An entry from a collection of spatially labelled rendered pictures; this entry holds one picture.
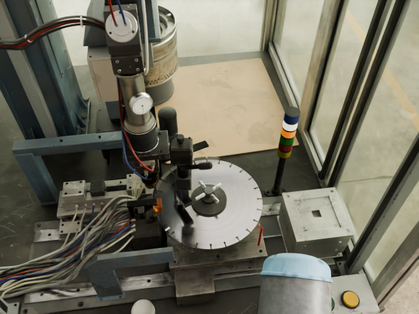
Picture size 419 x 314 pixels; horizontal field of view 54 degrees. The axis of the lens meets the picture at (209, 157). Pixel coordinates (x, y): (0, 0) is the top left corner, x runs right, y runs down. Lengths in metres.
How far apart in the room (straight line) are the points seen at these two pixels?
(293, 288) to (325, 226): 0.67
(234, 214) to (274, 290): 0.59
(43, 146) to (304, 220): 0.84
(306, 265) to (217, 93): 1.31
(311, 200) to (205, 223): 0.36
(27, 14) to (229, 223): 0.88
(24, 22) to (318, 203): 1.08
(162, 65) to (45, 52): 0.46
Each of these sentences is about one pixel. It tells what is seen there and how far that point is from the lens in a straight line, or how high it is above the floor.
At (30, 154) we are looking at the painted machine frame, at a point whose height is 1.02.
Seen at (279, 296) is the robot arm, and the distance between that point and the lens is 0.67.
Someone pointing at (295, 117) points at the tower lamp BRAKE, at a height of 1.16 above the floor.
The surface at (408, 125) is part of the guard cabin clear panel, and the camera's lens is 1.07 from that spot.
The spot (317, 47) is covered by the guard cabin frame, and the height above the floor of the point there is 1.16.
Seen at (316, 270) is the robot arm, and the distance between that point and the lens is 0.70.
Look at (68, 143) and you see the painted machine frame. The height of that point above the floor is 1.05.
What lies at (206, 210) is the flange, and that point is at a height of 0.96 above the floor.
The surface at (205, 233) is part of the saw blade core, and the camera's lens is 1.21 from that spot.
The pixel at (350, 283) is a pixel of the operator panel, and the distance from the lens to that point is 1.26.
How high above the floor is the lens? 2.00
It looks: 50 degrees down
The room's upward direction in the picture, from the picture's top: straight up
